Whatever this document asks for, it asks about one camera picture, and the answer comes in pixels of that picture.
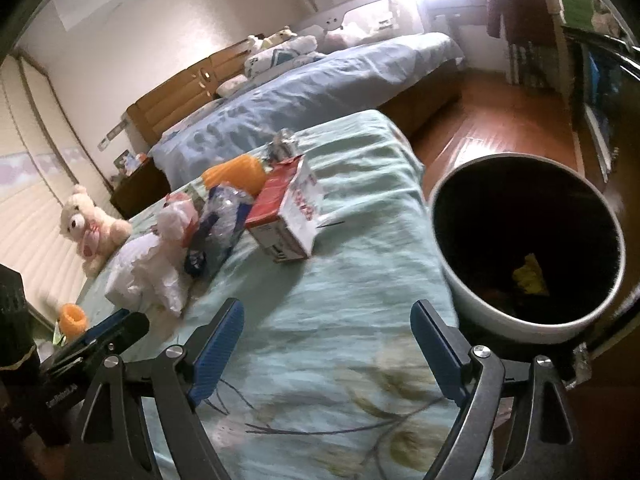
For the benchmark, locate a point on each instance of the patterned pillow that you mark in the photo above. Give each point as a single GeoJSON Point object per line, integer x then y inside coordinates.
{"type": "Point", "coordinates": [272, 57]}

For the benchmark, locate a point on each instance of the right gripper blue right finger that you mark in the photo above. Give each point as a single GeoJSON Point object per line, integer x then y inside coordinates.
{"type": "Point", "coordinates": [445, 350]}

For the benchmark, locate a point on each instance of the red and white plastic bag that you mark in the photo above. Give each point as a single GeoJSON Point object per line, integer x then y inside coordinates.
{"type": "Point", "coordinates": [178, 220]}

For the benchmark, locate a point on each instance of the orange ribbed foam sleeve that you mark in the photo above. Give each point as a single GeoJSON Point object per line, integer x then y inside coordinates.
{"type": "Point", "coordinates": [244, 172]}

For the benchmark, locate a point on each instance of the plush toy on bed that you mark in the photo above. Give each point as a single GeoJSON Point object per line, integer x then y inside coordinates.
{"type": "Point", "coordinates": [260, 42]}

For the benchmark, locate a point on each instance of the white teddy bear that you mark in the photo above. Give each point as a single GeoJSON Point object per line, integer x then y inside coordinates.
{"type": "Point", "coordinates": [96, 233]}

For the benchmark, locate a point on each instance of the small orange cup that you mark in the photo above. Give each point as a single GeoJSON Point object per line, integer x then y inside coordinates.
{"type": "Point", "coordinates": [72, 321]}

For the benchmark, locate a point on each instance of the wooden nightstand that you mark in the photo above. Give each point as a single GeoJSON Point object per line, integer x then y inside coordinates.
{"type": "Point", "coordinates": [143, 188]}

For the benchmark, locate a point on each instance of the red and white carton box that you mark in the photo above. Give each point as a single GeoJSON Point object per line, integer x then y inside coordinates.
{"type": "Point", "coordinates": [284, 219]}

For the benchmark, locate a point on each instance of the dark hanging coat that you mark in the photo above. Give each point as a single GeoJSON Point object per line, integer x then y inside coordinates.
{"type": "Point", "coordinates": [523, 21]}

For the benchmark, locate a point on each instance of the blue clear plastic wrapper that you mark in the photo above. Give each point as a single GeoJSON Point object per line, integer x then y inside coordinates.
{"type": "Point", "coordinates": [221, 225]}

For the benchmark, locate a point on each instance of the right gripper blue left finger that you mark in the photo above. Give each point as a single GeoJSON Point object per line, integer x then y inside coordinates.
{"type": "Point", "coordinates": [209, 350]}

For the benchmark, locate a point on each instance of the blue quilt on bed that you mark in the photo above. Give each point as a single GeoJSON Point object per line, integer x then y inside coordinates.
{"type": "Point", "coordinates": [407, 78]}

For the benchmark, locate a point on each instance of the wooden headboard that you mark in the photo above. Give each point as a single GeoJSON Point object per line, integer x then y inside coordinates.
{"type": "Point", "coordinates": [186, 91]}

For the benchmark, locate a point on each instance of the crumpled silver foil wrapper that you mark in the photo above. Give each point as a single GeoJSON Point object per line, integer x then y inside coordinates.
{"type": "Point", "coordinates": [282, 146]}

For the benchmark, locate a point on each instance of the white paper bag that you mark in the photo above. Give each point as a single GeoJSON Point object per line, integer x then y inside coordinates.
{"type": "Point", "coordinates": [148, 271]}

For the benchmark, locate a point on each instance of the green floral bed sheet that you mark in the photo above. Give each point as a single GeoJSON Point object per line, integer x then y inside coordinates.
{"type": "Point", "coordinates": [327, 381]}

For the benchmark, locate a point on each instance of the black glossy cabinet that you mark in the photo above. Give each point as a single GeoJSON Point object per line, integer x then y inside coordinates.
{"type": "Point", "coordinates": [605, 107]}

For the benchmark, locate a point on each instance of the grey crib rail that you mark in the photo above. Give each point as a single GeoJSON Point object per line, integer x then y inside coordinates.
{"type": "Point", "coordinates": [356, 22]}

